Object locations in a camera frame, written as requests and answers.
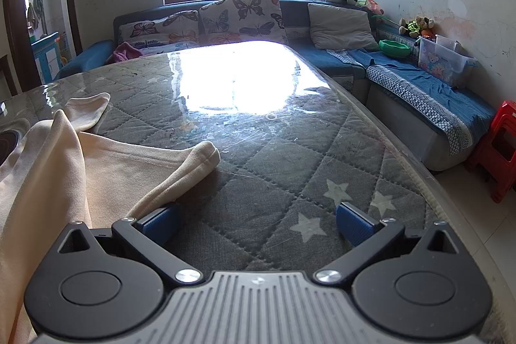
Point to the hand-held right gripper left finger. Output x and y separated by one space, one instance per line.
161 225

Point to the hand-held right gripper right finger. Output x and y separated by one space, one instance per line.
354 225

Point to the cream fleece garment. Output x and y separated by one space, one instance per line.
100 166

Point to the blue sofa blanket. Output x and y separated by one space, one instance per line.
407 74

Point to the red plastic stool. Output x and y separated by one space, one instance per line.
500 134

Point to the black induction cooker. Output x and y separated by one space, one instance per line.
8 146

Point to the pink cloth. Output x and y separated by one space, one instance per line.
125 54

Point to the green plastic bowl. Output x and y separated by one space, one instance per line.
393 48

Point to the clear plastic storage box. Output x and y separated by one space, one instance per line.
439 64

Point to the flat butterfly print pillow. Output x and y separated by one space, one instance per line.
161 29

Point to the grey pillow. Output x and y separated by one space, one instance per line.
338 25

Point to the blue cabinet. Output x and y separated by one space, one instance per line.
48 58

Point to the brown and green plush toys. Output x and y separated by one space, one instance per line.
413 27

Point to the pink plastic toy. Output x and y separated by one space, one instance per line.
373 7

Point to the blue corner sofa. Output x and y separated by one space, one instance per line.
295 11

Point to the large butterfly print pillow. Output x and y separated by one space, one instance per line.
242 13

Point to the dark wooden door frame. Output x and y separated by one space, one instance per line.
14 5

